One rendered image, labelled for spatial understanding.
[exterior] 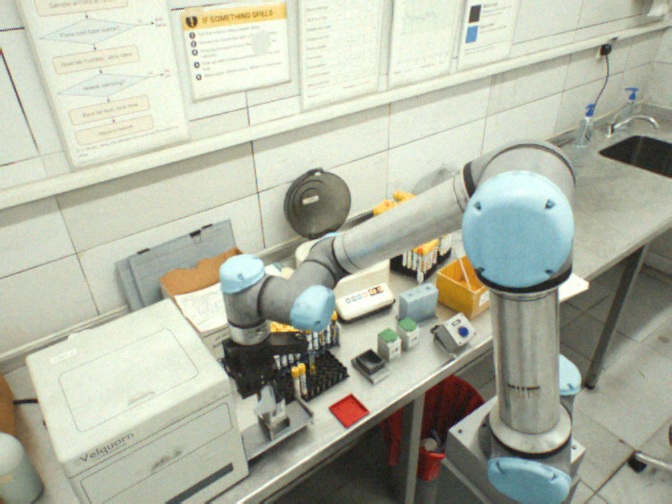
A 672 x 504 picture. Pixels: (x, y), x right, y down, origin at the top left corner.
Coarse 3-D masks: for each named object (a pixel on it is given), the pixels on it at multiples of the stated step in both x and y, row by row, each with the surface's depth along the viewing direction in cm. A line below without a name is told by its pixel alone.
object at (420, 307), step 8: (416, 288) 139; (424, 288) 139; (432, 288) 138; (400, 296) 137; (408, 296) 136; (416, 296) 136; (424, 296) 136; (432, 296) 138; (400, 304) 138; (408, 304) 135; (416, 304) 136; (424, 304) 138; (432, 304) 140; (400, 312) 139; (408, 312) 136; (416, 312) 138; (424, 312) 140; (432, 312) 141; (400, 320) 141; (416, 320) 140; (424, 320) 141; (432, 320) 141
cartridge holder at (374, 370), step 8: (368, 352) 129; (352, 360) 129; (360, 360) 126; (368, 360) 129; (376, 360) 128; (384, 360) 126; (360, 368) 127; (368, 368) 124; (376, 368) 125; (384, 368) 126; (368, 376) 125; (376, 376) 124; (384, 376) 125
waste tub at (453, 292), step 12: (456, 264) 150; (468, 264) 152; (444, 276) 143; (456, 276) 153; (468, 276) 154; (444, 288) 145; (456, 288) 141; (468, 288) 153; (480, 288) 138; (444, 300) 147; (456, 300) 143; (468, 300) 139; (480, 300) 141; (468, 312) 141; (480, 312) 144
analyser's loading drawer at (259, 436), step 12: (300, 396) 114; (288, 408) 114; (300, 408) 114; (264, 420) 111; (288, 420) 108; (300, 420) 111; (312, 420) 111; (240, 432) 109; (252, 432) 109; (264, 432) 109; (276, 432) 108; (288, 432) 108; (252, 444) 106; (264, 444) 106; (252, 456) 104
